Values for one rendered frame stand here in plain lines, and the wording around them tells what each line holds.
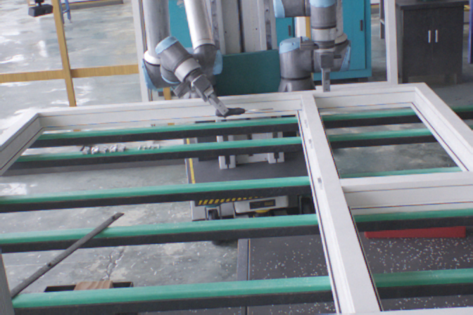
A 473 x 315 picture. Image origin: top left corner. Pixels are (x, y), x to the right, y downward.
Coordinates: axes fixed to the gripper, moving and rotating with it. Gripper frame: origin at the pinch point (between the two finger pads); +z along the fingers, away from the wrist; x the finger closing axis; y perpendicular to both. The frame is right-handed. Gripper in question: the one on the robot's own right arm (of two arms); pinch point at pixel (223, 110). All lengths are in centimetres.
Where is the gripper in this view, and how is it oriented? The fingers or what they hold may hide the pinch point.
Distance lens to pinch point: 226.6
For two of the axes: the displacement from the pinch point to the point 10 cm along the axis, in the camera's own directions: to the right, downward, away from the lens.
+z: 6.4, 7.4, -2.0
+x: 0.5, 2.2, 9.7
